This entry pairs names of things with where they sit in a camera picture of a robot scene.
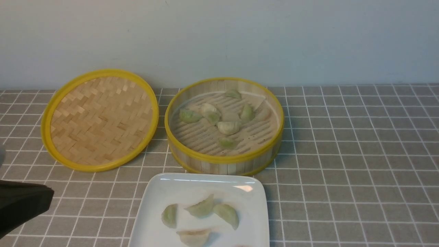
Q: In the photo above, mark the grey checkered tablecloth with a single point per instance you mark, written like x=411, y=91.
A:
x=357, y=167

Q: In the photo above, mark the pale green steamed dumpling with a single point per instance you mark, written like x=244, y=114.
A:
x=227, y=143
x=247, y=113
x=233, y=94
x=189, y=116

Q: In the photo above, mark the whitish dumpling on plate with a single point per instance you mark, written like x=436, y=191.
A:
x=194, y=238

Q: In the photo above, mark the white square plate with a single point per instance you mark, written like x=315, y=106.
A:
x=245, y=194

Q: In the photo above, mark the yellow rimmed bamboo steamer basket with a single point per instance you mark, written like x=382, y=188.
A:
x=195, y=146

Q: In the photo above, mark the yellow rimmed woven steamer lid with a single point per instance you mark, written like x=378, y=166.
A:
x=100, y=120

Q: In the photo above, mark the whitish steamed dumpling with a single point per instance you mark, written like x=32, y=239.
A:
x=228, y=128
x=211, y=113

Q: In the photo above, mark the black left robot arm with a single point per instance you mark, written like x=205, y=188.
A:
x=21, y=202

